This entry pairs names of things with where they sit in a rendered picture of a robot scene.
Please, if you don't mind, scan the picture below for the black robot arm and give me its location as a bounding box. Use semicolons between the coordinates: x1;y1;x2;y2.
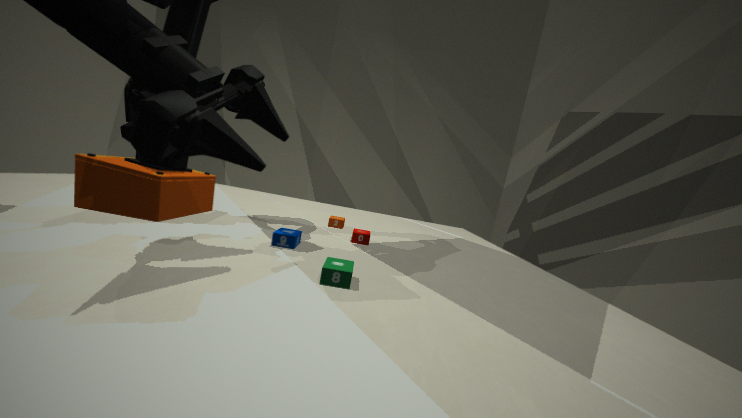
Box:
24;0;218;172

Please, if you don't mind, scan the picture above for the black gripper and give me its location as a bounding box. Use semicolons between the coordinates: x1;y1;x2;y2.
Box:
120;28;289;171

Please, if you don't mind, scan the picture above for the green block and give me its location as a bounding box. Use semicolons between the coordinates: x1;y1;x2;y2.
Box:
320;257;354;289

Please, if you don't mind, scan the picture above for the blue block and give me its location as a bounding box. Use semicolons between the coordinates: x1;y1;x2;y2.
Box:
271;228;302;249

